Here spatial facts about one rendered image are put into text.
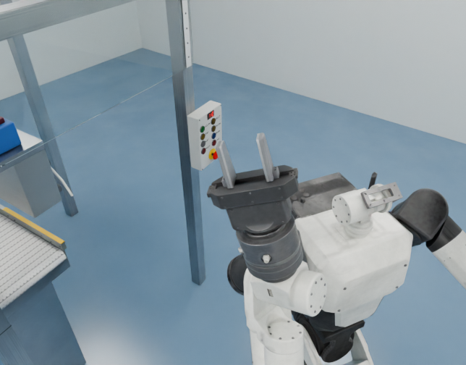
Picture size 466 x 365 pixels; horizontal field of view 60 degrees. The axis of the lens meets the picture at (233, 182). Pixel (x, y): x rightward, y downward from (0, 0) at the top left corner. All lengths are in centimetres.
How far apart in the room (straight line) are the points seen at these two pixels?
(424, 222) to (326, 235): 25
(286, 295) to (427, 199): 55
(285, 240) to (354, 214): 31
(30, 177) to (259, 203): 90
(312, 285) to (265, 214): 14
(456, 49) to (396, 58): 48
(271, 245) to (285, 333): 19
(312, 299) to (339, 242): 31
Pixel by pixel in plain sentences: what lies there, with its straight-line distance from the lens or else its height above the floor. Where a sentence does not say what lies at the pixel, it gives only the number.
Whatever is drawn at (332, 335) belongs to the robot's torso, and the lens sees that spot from 115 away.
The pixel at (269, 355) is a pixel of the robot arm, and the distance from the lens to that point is 70.
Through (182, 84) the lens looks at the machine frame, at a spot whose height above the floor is 124.
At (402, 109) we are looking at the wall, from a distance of 411.
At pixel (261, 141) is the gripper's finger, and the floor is 162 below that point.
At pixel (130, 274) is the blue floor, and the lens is 252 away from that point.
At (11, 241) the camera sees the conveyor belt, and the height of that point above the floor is 83.
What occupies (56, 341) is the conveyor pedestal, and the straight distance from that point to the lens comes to 200.
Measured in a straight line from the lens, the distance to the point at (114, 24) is 131.
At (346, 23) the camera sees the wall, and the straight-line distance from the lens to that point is 406.
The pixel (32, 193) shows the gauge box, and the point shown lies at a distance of 134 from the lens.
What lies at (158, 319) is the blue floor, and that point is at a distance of 230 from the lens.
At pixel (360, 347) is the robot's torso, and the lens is 129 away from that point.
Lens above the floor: 189
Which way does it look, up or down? 38 degrees down
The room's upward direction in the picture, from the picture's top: straight up
